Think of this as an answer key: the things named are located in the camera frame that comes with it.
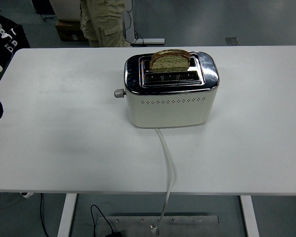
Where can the person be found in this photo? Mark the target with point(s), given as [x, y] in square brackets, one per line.
[103, 22]
[17, 37]

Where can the grey metal plate with screws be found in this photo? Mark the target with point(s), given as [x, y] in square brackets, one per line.
[187, 227]

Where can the grey floor socket plate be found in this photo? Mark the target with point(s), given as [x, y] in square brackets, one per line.
[232, 41]

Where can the grey toaster lever knob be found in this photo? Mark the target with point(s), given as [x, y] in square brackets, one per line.
[119, 93]

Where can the white table leg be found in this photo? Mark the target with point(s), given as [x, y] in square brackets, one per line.
[66, 214]
[249, 217]

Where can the grey desk leg with foot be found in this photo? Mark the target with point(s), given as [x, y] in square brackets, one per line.
[153, 41]

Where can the brown bread slice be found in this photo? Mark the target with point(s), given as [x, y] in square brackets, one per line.
[170, 64]

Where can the white storage box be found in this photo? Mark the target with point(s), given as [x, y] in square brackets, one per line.
[66, 10]

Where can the brown cardboard box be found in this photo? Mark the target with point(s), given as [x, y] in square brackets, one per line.
[66, 30]

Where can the black case on floor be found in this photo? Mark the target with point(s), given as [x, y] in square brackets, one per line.
[43, 6]

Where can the cream toaster with chrome top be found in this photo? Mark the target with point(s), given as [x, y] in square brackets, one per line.
[170, 111]

